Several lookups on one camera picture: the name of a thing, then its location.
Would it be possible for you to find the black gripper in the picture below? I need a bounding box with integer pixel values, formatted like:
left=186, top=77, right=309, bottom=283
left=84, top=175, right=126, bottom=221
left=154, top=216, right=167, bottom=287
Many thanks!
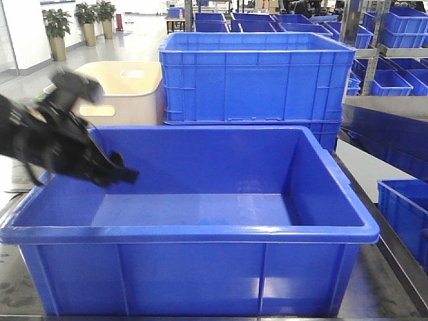
left=1, top=71, right=140, bottom=187

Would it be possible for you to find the potted plant right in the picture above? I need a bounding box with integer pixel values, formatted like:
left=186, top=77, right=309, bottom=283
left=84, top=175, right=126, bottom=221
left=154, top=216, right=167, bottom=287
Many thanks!
left=95, top=0, right=116, bottom=39

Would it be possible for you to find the large blue ribbed crate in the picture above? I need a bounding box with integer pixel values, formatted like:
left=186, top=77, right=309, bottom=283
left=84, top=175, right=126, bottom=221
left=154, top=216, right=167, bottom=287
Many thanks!
left=159, top=32, right=356, bottom=124

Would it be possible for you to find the potted plant middle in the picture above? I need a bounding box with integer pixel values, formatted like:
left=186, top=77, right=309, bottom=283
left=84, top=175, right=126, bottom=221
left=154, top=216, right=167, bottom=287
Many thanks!
left=74, top=2, right=96, bottom=47

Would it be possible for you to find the potted plant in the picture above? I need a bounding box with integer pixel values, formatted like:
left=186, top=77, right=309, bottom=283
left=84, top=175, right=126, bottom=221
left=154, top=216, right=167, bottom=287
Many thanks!
left=95, top=0, right=116, bottom=39
left=74, top=2, right=96, bottom=47
left=42, top=9, right=71, bottom=62

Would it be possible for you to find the blue bin far right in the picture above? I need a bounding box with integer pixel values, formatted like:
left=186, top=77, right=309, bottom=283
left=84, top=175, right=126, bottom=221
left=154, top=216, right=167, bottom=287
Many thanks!
left=378, top=179, right=427, bottom=271

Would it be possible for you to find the blue target bin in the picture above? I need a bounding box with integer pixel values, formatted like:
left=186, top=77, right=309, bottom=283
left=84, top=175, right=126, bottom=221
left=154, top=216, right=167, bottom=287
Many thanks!
left=1, top=126, right=380, bottom=316

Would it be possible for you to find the potted plant left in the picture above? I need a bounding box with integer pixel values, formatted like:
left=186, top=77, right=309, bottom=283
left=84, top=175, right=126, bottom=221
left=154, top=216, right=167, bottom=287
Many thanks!
left=42, top=9, right=71, bottom=62

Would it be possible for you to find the beige plastic bin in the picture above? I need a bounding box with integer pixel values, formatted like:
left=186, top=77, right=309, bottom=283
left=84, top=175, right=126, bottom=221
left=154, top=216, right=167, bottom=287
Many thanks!
left=43, top=61, right=165, bottom=126

